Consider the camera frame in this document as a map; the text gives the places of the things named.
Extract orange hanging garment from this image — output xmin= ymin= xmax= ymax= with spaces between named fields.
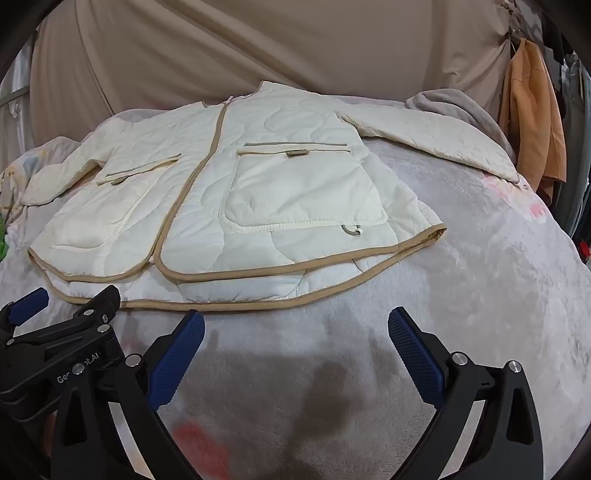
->
xmin=499 ymin=38 xmax=568 ymax=204

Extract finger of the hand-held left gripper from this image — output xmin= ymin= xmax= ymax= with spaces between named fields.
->
xmin=0 ymin=287 xmax=50 ymax=333
xmin=9 ymin=285 xmax=122 ymax=344

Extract beige curtain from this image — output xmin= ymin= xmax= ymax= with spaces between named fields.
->
xmin=28 ymin=0 xmax=522 ymax=134

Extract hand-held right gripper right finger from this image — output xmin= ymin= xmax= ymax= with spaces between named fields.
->
xmin=388 ymin=307 xmax=546 ymax=480

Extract grey floral blanket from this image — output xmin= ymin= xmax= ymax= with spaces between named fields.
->
xmin=0 ymin=88 xmax=591 ymax=480

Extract cream quilted jacket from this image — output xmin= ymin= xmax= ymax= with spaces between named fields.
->
xmin=21 ymin=80 xmax=520 ymax=311

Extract silver satin cloth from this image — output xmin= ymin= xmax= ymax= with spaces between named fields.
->
xmin=0 ymin=46 xmax=38 ymax=171

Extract dark hanging clothes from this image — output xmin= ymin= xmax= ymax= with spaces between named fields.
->
xmin=545 ymin=41 xmax=591 ymax=241

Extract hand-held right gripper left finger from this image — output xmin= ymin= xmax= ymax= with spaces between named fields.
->
xmin=50 ymin=310 xmax=206 ymax=480

